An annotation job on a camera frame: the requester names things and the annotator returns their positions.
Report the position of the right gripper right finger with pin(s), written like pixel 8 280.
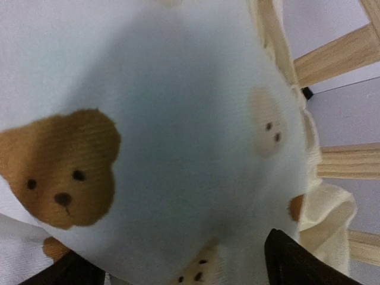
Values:
pixel 288 263

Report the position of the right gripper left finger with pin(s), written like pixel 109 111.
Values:
pixel 71 269

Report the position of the bear print cushion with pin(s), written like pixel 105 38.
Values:
pixel 161 141

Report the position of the small black wall clip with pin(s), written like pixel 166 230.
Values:
pixel 307 92

